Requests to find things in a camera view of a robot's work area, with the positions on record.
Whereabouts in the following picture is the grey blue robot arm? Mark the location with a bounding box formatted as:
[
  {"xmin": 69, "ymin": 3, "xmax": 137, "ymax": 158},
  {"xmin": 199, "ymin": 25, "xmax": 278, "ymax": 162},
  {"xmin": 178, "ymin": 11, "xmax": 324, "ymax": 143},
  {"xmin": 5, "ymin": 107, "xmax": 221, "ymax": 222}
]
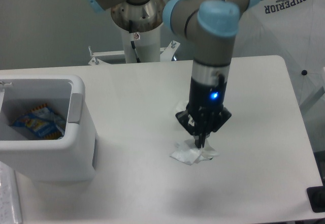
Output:
[{"xmin": 88, "ymin": 0, "xmax": 261, "ymax": 148}]

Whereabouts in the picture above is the black device at edge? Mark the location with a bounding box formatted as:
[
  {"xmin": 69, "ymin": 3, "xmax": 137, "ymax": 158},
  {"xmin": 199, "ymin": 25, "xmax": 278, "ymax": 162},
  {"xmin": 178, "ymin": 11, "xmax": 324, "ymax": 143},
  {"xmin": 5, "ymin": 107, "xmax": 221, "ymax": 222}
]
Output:
[{"xmin": 306, "ymin": 186, "xmax": 324, "ymax": 213}]

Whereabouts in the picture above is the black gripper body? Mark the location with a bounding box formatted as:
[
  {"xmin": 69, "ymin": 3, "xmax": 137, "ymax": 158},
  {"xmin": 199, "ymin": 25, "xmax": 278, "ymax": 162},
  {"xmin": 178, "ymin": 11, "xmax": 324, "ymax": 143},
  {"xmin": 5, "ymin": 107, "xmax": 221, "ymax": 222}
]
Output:
[{"xmin": 187, "ymin": 78, "xmax": 225, "ymax": 122}]

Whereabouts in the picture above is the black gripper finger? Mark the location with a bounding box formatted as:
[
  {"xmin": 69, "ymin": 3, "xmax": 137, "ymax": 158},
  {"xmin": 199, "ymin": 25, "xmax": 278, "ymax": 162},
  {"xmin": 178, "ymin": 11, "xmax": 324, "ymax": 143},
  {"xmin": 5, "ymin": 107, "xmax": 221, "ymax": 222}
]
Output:
[
  {"xmin": 175, "ymin": 110, "xmax": 201, "ymax": 148},
  {"xmin": 200, "ymin": 107, "xmax": 232, "ymax": 148}
]

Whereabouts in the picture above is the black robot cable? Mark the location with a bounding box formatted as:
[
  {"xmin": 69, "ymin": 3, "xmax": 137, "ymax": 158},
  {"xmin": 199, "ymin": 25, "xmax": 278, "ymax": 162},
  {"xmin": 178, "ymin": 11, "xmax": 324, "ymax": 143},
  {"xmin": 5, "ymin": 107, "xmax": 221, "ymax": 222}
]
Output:
[{"xmin": 128, "ymin": 19, "xmax": 142, "ymax": 63}]

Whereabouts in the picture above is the white tissue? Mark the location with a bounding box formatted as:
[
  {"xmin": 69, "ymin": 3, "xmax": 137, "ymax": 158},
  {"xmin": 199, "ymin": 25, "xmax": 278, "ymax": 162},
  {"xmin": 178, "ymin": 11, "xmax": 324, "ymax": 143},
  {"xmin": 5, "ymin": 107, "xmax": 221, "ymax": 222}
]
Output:
[{"xmin": 170, "ymin": 139, "xmax": 219, "ymax": 166}]

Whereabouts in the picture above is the blue snack wrapper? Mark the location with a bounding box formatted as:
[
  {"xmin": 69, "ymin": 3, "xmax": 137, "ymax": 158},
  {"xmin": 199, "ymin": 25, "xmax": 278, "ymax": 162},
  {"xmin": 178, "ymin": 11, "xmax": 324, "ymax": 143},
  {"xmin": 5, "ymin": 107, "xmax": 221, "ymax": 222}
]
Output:
[{"xmin": 10, "ymin": 103, "xmax": 66, "ymax": 140}]

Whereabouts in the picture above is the white superior umbrella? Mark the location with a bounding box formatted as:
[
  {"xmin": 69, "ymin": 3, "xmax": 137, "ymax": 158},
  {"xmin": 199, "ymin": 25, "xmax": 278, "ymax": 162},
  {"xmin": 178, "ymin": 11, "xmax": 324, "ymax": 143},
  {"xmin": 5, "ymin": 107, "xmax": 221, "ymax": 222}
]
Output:
[{"xmin": 234, "ymin": 0, "xmax": 324, "ymax": 104}]

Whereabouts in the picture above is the white metal base frame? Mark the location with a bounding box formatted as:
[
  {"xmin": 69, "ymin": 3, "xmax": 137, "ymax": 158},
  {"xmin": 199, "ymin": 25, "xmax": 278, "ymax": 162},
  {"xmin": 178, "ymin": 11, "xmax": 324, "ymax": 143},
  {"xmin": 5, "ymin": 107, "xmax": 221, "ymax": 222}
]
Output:
[{"xmin": 88, "ymin": 40, "xmax": 181, "ymax": 66}]

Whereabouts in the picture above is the white green wrapper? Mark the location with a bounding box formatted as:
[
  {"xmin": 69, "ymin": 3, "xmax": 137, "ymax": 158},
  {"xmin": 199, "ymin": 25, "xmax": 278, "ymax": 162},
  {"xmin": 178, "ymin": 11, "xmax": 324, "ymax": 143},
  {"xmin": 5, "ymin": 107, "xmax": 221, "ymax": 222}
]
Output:
[{"xmin": 175, "ymin": 101, "xmax": 188, "ymax": 113}]

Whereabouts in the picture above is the white trash can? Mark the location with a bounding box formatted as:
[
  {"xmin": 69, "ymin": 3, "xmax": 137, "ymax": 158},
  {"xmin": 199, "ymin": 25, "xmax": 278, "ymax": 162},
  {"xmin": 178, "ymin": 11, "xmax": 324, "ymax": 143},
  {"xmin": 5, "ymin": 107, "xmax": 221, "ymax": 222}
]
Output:
[{"xmin": 1, "ymin": 75, "xmax": 97, "ymax": 181}]

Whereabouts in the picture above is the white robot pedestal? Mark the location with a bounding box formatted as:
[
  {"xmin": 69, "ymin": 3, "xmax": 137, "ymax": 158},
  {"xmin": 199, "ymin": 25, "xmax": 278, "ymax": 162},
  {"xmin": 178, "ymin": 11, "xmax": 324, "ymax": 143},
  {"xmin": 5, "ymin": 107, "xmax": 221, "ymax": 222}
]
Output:
[{"xmin": 120, "ymin": 24, "xmax": 162, "ymax": 63}]

